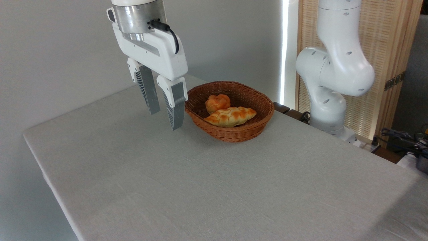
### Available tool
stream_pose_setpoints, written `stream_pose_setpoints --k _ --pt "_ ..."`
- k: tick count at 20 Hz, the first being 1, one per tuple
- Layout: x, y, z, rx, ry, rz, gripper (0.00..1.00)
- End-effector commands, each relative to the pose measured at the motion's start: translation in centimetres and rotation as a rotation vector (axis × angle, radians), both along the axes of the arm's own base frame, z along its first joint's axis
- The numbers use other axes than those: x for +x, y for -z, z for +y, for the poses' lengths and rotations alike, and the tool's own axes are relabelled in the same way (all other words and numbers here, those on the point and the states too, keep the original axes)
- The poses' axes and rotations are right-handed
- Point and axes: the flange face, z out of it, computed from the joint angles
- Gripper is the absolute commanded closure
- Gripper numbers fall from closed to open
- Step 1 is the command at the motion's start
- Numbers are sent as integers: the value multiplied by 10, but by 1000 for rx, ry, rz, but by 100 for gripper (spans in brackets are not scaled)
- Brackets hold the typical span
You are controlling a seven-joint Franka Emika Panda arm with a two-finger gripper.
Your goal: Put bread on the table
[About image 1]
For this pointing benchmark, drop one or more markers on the long braided bread loaf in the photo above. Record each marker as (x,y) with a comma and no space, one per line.
(230,116)

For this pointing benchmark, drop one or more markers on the grey linen tablecloth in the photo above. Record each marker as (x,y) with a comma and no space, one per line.
(200,187)

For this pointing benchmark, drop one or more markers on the round knotted bread roll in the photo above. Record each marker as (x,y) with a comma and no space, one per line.
(217,102)

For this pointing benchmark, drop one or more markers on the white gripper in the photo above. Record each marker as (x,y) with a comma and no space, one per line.
(157,53)

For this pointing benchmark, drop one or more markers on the dark metal screen hinge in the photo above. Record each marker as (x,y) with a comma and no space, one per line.
(394,81)

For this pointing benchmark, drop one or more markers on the wooden folding screen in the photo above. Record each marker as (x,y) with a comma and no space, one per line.
(388,43)

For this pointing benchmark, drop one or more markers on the brown wicker basket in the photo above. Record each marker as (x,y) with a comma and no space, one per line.
(234,134)

